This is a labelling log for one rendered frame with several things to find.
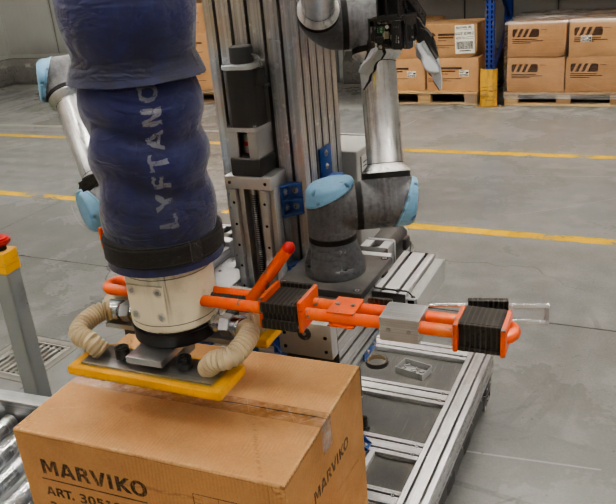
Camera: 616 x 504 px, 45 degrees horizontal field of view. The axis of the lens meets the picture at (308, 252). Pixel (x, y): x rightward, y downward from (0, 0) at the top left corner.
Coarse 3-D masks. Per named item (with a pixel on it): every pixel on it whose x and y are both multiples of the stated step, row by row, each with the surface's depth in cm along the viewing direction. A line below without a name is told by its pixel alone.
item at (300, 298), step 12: (276, 288) 137; (288, 288) 138; (300, 288) 137; (312, 288) 134; (264, 300) 133; (276, 300) 133; (288, 300) 133; (300, 300) 130; (312, 300) 134; (264, 312) 132; (276, 312) 130; (288, 312) 129; (300, 312) 129; (264, 324) 132; (276, 324) 131; (288, 324) 130; (300, 324) 130
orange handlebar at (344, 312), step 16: (112, 288) 146; (224, 288) 141; (208, 304) 138; (224, 304) 137; (240, 304) 135; (256, 304) 134; (320, 304) 133; (336, 304) 130; (352, 304) 129; (368, 304) 130; (320, 320) 130; (336, 320) 128; (352, 320) 127; (368, 320) 126; (432, 320) 126; (448, 320) 124; (448, 336) 121; (512, 336) 118
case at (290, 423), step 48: (96, 384) 161; (240, 384) 156; (288, 384) 154; (336, 384) 153; (48, 432) 146; (96, 432) 144; (144, 432) 143; (192, 432) 142; (240, 432) 140; (288, 432) 139; (336, 432) 148; (48, 480) 150; (96, 480) 144; (144, 480) 139; (192, 480) 134; (240, 480) 129; (288, 480) 127; (336, 480) 150
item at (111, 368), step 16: (112, 352) 145; (128, 352) 142; (80, 368) 142; (96, 368) 141; (112, 368) 140; (128, 368) 139; (144, 368) 139; (160, 368) 138; (176, 368) 138; (192, 368) 137; (240, 368) 137; (128, 384) 138; (144, 384) 136; (160, 384) 135; (176, 384) 134; (192, 384) 133; (208, 384) 132; (224, 384) 132
